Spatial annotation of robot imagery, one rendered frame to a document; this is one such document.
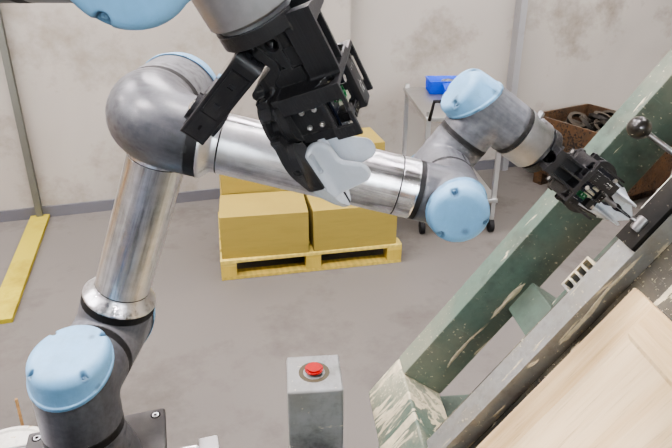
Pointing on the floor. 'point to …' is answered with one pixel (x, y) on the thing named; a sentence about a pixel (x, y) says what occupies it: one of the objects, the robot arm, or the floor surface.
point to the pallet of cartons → (298, 229)
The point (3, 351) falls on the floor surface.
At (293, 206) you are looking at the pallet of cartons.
